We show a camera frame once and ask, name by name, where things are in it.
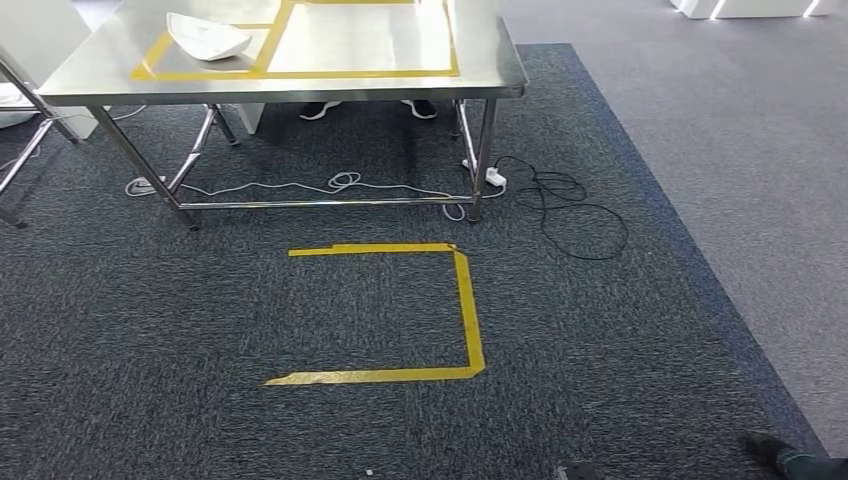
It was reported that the white floor cable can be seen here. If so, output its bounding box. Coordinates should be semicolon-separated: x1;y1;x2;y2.
124;170;508;223

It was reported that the stainless steel workbench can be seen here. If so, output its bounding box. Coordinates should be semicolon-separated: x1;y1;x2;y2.
36;0;530;232

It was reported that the chrome table frame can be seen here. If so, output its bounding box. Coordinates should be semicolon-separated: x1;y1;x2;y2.
0;46;81;230

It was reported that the black floor cable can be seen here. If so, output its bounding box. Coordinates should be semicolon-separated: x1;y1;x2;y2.
493;155;629;262

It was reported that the yellow workbench tape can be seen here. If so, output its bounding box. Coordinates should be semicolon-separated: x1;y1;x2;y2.
130;0;462;83

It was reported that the yellow floor tape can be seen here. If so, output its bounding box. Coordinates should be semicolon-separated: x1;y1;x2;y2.
264;242;487;388

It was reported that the white curved plastic part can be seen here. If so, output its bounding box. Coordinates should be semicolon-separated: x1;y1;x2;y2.
165;11;253;63

